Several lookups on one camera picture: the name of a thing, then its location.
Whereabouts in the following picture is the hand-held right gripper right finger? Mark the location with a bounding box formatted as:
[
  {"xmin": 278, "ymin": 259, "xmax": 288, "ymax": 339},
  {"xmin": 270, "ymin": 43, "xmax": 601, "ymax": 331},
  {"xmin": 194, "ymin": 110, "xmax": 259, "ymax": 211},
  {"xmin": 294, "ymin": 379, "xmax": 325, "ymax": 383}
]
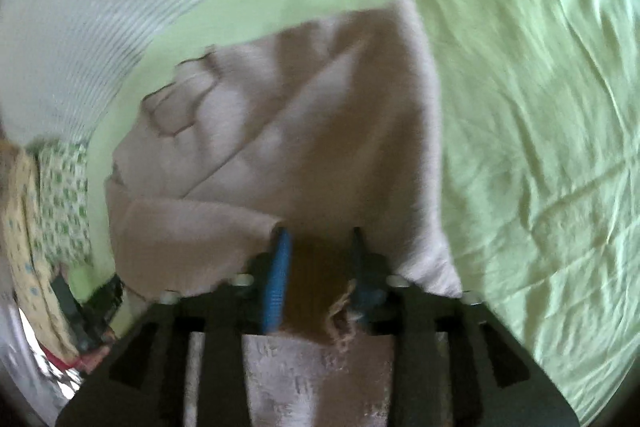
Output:
[{"xmin": 349, "ymin": 227, "xmax": 581, "ymax": 427}]

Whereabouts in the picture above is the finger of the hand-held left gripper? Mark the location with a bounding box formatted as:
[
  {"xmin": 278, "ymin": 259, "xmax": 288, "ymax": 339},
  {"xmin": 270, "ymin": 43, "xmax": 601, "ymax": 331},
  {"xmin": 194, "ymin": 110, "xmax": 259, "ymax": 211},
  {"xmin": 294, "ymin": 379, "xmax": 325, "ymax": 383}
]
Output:
[{"xmin": 80, "ymin": 276, "xmax": 124, "ymax": 345}]

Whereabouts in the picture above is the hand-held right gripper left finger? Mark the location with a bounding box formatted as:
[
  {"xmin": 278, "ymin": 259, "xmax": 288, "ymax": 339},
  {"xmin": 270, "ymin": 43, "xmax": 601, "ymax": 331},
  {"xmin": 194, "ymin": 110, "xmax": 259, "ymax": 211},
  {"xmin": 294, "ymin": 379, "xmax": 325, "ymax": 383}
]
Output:
[{"xmin": 55, "ymin": 227, "xmax": 294, "ymax": 427}]

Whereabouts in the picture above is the grey-beige fleece cloth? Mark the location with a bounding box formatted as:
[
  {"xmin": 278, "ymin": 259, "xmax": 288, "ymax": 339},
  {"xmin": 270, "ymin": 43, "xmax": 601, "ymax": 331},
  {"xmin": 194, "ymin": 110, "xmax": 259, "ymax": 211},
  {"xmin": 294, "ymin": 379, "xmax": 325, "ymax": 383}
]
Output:
[{"xmin": 105, "ymin": 0, "xmax": 463, "ymax": 427}]

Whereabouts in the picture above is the yellow patterned pillow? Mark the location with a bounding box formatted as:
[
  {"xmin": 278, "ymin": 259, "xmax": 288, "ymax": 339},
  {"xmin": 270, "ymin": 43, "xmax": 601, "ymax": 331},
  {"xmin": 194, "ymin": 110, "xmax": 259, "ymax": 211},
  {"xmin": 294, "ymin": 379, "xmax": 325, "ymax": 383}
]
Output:
[{"xmin": 0, "ymin": 142, "xmax": 78, "ymax": 358}]

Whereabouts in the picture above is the green patterned pillow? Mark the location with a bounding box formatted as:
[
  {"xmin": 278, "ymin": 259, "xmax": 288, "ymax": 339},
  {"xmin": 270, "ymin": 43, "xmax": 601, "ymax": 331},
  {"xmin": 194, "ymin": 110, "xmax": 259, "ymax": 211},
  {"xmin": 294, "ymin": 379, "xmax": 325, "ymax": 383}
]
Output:
[{"xmin": 25, "ymin": 139, "xmax": 96, "ymax": 265}]

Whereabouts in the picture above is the light green bed sheet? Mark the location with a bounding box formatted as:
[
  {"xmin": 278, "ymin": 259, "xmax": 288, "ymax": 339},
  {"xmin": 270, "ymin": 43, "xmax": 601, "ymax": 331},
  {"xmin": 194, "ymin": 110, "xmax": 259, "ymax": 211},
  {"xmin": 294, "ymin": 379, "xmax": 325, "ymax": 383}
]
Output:
[{"xmin": 65, "ymin": 0, "xmax": 640, "ymax": 427}]

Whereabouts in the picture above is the white striped pillow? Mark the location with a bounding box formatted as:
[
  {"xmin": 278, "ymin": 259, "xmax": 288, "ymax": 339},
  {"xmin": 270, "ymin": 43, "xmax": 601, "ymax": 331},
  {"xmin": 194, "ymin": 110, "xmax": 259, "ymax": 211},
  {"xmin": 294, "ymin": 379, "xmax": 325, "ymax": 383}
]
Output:
[{"xmin": 0, "ymin": 0, "xmax": 321, "ymax": 148}]

